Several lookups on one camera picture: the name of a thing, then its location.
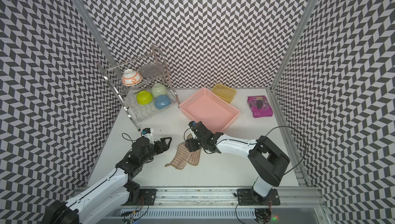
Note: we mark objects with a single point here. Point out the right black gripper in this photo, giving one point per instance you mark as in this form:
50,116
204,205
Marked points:
191,145

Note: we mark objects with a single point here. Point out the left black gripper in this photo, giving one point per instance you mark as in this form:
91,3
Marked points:
165,147

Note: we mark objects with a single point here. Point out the striped beige square dishcloth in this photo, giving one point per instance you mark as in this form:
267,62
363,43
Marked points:
184,157

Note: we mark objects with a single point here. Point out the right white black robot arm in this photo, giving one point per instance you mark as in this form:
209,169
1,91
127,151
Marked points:
267,158

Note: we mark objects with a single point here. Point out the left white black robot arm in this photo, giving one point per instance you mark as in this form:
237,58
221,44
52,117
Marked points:
114,190

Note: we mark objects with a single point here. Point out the pink perforated plastic basket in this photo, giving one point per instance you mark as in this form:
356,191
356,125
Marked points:
206,107

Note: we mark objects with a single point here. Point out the blue bowl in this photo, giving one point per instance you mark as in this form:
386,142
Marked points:
161,102

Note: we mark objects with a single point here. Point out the lime green bowl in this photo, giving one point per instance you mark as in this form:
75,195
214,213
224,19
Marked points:
144,97

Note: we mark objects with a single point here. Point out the pale green bowl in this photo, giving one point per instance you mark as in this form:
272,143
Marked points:
158,89

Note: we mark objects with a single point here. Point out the yellow plastic container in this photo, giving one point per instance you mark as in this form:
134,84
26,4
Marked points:
224,92

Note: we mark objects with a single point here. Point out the metal two-tier dish rack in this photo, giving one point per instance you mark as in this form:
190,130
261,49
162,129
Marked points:
126,95

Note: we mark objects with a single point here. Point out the white orange patterned bowl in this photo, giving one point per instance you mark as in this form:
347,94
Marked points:
131,77

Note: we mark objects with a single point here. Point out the purple snack packet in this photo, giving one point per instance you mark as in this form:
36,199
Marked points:
260,106

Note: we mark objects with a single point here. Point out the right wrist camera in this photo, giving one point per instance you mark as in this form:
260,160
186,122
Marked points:
194,125

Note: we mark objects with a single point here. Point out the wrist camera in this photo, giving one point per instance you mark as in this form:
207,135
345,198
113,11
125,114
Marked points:
194,125
148,133

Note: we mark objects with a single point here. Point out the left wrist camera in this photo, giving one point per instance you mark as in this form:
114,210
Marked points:
148,133

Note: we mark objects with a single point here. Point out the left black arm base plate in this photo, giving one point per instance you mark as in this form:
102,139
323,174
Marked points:
145,196

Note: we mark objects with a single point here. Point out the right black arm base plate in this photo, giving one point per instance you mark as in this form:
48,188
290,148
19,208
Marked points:
248,197

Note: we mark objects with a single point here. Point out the aluminium front mounting rail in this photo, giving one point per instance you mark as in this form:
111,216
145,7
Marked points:
223,197

